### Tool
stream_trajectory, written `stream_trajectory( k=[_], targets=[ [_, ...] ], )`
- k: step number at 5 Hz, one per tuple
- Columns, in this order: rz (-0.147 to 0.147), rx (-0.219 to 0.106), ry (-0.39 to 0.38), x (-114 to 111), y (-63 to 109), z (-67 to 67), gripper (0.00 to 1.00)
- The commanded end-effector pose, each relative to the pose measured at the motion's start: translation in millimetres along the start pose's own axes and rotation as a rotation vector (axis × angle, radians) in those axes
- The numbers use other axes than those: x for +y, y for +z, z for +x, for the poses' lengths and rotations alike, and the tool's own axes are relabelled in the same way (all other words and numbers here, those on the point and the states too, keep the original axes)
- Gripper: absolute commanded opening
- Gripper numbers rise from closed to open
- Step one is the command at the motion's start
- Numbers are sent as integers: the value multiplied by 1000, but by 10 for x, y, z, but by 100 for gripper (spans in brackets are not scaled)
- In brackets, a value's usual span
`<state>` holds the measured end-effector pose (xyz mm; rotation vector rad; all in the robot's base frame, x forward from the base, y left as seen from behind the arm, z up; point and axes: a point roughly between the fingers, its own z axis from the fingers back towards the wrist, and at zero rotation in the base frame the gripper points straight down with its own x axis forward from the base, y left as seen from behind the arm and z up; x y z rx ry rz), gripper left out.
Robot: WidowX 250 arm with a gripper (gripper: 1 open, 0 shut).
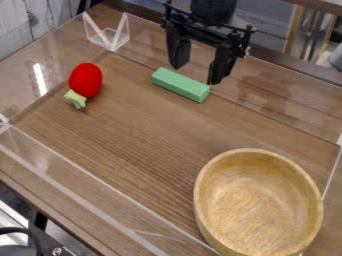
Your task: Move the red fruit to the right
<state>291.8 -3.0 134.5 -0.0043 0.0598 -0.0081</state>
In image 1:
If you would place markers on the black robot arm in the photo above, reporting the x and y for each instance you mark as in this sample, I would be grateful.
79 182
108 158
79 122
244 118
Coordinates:
210 23

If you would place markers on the wooden bowl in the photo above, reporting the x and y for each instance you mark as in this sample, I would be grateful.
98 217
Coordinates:
257 204

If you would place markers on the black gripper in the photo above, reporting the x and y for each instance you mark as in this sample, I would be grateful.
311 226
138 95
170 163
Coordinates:
207 21

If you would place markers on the red knitted strawberry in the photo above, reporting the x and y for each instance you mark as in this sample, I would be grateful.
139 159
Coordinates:
84 84

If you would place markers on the gold metal chair frame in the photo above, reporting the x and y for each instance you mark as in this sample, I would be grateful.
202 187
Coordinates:
309 34

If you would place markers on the clear acrylic front wall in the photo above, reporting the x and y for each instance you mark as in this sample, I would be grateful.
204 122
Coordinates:
116 174

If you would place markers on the green rectangular block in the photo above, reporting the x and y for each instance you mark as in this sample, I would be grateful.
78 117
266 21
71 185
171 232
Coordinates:
180 85

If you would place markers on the clear acrylic corner bracket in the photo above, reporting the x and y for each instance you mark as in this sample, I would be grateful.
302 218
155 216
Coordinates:
108 38

